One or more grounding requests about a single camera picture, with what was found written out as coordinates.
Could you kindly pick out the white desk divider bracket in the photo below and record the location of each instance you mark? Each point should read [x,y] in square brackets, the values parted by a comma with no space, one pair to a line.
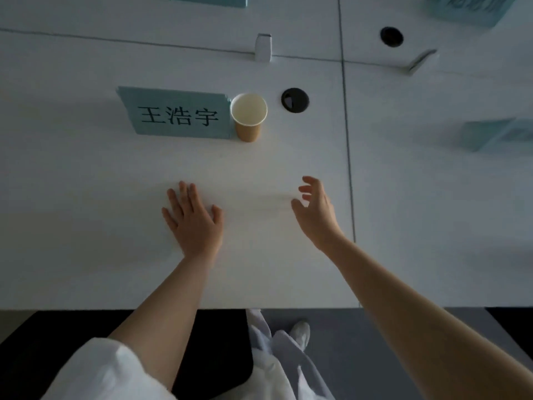
[263,47]
[421,61]

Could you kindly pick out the person's left forearm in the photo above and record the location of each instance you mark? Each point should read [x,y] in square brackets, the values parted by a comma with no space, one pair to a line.
[162,312]

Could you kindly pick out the person's left little finger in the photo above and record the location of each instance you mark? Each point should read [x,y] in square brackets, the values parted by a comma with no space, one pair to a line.
[168,218]

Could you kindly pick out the brown paper cup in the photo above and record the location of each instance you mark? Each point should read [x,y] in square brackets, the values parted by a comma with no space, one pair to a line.
[249,116]

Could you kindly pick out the teal name card, black characters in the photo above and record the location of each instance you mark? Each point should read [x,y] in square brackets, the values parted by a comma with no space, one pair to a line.
[175,114]

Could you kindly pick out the white shoe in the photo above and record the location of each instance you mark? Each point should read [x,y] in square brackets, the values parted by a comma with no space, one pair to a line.
[300,333]

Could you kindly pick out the person's right forearm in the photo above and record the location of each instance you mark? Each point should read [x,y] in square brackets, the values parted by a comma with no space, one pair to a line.
[399,320]

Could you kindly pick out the white trousers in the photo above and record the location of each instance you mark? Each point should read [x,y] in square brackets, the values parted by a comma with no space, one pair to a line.
[279,366]

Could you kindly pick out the person's left hand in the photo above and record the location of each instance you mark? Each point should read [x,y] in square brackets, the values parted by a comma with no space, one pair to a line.
[195,229]

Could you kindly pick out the white shirt sleeve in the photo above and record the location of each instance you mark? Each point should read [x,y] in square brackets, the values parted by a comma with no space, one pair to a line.
[100,374]

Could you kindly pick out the person's left middle finger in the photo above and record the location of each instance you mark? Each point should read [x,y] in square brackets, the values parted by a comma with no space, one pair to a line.
[185,195]

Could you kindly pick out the person's left thumb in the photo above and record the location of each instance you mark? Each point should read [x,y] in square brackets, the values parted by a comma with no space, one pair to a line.
[218,216]

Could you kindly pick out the person's right thumb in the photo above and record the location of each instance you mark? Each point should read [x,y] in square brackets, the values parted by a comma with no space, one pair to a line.
[297,209]

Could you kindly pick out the person's right hand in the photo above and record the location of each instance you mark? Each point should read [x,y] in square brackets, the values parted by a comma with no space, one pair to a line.
[320,220]

